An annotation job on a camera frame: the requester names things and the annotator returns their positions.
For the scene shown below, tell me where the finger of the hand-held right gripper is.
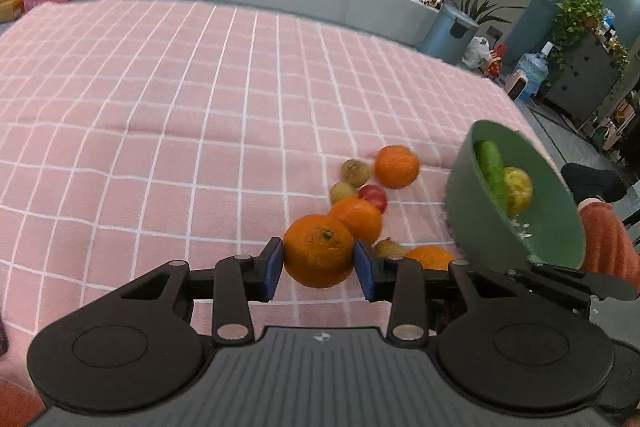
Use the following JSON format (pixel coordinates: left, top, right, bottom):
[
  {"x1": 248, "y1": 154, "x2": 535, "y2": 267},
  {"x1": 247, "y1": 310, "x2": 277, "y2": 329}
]
[
  {"x1": 502, "y1": 268, "x2": 595, "y2": 315},
  {"x1": 525, "y1": 259, "x2": 640, "y2": 304}
]

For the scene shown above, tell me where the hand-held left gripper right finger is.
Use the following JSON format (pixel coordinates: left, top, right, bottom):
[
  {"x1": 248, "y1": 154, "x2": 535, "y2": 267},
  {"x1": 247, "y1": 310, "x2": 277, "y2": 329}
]
[{"x1": 352, "y1": 241, "x2": 521, "y2": 347}]

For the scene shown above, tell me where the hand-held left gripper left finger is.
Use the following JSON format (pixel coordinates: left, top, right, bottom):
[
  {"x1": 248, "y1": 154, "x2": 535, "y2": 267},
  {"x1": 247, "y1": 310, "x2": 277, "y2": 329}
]
[{"x1": 116, "y1": 237, "x2": 285, "y2": 347}]

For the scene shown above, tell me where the brown kiwi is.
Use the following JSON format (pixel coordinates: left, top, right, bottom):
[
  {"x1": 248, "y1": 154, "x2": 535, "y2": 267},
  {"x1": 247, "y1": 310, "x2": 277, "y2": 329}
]
[
  {"x1": 329, "y1": 182, "x2": 359, "y2": 204},
  {"x1": 374, "y1": 238, "x2": 407, "y2": 259},
  {"x1": 341, "y1": 159, "x2": 373, "y2": 188}
]

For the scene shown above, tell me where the large orange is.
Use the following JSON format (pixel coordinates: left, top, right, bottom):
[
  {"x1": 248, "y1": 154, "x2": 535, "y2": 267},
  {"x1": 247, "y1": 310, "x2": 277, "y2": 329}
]
[{"x1": 282, "y1": 214, "x2": 356, "y2": 289}]

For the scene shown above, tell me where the green bowl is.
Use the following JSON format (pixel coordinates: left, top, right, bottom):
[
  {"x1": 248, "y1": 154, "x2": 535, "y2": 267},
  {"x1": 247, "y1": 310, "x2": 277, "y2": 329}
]
[{"x1": 445, "y1": 119, "x2": 587, "y2": 271}]

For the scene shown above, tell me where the small red tomato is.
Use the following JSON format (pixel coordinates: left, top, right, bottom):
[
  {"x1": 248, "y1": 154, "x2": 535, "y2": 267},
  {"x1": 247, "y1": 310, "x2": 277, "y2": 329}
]
[{"x1": 359, "y1": 185, "x2": 388, "y2": 214}]

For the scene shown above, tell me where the yellow green pear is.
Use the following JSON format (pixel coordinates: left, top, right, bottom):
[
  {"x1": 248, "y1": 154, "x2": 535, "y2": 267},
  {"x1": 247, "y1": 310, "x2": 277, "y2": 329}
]
[{"x1": 502, "y1": 166, "x2": 534, "y2": 217}]

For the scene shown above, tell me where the green cucumber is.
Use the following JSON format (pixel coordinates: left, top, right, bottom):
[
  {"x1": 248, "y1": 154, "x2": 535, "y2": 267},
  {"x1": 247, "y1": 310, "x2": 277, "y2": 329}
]
[{"x1": 474, "y1": 140, "x2": 510, "y2": 214}]

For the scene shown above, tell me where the person's orange clothing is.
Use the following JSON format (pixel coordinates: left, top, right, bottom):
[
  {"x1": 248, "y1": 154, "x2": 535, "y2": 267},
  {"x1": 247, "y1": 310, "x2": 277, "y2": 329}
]
[{"x1": 576, "y1": 201, "x2": 640, "y2": 279}]

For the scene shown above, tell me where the pink checked blanket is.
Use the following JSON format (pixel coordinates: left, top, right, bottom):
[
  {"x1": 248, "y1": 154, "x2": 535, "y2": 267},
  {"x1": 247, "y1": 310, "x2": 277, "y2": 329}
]
[{"x1": 0, "y1": 0, "x2": 568, "y2": 408}]

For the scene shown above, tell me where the grey drawer cabinet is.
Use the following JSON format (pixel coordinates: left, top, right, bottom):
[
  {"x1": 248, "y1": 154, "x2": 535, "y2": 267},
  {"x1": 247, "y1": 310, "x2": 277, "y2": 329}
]
[{"x1": 542, "y1": 29, "x2": 623, "y2": 122}]

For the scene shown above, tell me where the small pink heater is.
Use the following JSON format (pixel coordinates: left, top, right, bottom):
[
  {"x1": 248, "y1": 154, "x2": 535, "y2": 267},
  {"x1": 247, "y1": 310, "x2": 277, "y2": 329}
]
[{"x1": 506, "y1": 74, "x2": 531, "y2": 100}]

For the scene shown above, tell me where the blue water jug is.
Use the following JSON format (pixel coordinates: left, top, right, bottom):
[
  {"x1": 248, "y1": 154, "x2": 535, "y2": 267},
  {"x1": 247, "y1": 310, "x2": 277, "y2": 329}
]
[{"x1": 515, "y1": 42, "x2": 555, "y2": 102}]

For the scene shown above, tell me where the white plastic bag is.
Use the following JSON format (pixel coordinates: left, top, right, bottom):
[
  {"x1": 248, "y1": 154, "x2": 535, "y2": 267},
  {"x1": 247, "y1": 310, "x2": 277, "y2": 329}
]
[{"x1": 461, "y1": 37, "x2": 492, "y2": 70}]

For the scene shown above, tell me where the grey blue trash bin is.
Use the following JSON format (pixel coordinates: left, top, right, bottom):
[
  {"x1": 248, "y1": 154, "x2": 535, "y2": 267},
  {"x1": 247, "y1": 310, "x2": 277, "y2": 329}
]
[{"x1": 419, "y1": 3, "x2": 480, "y2": 66}]

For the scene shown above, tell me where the green ivy plant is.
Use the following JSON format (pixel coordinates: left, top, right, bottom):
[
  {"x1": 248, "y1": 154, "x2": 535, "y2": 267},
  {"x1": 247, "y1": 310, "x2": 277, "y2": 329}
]
[{"x1": 549, "y1": 0, "x2": 630, "y2": 72}]

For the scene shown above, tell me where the red cloth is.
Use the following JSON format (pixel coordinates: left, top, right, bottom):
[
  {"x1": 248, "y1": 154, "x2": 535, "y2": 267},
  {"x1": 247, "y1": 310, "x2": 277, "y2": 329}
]
[{"x1": 0, "y1": 379, "x2": 47, "y2": 427}]

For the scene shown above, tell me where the cardboard box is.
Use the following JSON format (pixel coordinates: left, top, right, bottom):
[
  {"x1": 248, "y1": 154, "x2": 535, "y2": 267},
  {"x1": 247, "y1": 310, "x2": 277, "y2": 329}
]
[{"x1": 0, "y1": 0, "x2": 32, "y2": 24}]

